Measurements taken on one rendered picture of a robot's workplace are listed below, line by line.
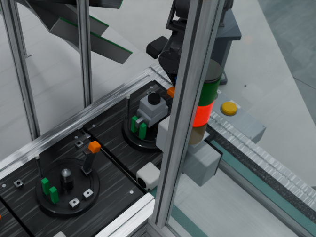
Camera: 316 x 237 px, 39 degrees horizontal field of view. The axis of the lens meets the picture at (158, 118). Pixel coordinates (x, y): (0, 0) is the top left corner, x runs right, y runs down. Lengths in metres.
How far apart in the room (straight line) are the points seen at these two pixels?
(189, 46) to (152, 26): 1.00
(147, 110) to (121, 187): 0.19
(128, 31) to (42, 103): 0.41
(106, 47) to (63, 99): 0.25
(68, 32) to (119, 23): 0.52
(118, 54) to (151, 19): 0.42
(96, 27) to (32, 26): 0.34
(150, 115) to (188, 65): 0.43
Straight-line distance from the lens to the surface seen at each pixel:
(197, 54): 0.56
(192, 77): 0.59
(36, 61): 1.44
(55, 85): 1.36
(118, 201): 1.00
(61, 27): 1.04
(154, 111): 1.01
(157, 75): 1.25
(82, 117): 1.15
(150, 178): 1.01
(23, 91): 1.02
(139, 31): 1.53
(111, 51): 1.17
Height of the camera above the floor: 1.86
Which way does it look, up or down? 52 degrees down
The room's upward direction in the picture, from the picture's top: 8 degrees clockwise
